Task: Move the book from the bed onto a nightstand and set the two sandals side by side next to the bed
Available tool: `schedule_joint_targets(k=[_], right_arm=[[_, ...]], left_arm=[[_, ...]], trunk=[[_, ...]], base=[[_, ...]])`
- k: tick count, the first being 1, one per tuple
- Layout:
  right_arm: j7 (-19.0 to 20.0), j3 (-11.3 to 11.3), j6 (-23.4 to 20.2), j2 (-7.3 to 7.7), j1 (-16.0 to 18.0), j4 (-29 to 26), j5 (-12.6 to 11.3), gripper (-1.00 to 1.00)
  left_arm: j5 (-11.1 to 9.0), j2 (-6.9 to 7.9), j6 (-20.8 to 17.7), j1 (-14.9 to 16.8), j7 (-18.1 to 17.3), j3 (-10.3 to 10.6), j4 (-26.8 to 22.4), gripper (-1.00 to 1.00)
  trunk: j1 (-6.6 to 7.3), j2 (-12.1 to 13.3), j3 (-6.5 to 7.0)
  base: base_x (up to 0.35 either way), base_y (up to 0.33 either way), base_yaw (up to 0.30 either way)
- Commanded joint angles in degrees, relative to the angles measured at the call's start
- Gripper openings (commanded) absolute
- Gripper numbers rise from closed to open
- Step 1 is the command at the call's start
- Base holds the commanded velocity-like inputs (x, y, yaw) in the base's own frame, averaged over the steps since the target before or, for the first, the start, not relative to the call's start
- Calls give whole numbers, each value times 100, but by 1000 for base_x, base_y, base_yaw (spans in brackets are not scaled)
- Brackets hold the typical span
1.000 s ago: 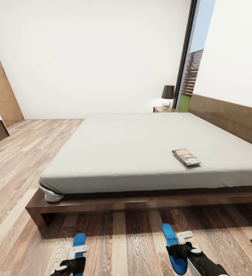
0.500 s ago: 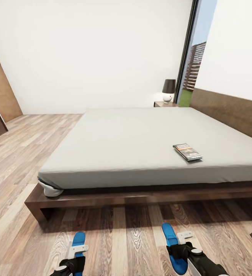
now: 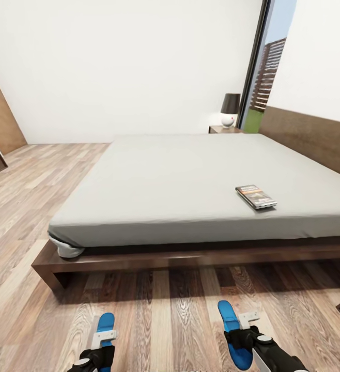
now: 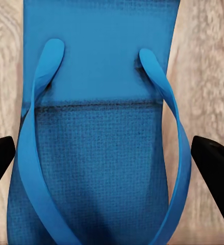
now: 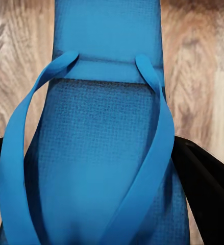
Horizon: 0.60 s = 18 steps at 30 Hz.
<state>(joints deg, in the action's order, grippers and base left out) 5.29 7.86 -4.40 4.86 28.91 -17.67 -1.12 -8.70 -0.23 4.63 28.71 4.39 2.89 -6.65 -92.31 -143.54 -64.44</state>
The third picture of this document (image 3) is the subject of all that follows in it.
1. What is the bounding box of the hardback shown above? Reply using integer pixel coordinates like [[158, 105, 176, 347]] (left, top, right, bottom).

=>
[[235, 184, 277, 209]]

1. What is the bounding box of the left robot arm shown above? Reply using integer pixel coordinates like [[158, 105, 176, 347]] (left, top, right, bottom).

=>
[[66, 330, 119, 372]]

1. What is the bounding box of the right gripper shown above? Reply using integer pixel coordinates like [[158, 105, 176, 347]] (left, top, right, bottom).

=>
[[224, 325, 260, 352]]

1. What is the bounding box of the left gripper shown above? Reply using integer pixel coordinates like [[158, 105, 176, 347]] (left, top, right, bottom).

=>
[[80, 345, 114, 371]]

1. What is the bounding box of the sandal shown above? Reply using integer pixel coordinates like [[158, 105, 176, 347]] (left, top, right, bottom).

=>
[[97, 313, 115, 372], [218, 300, 253, 371]]

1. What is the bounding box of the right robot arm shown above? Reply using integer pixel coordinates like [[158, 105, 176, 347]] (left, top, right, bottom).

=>
[[224, 311, 310, 372]]

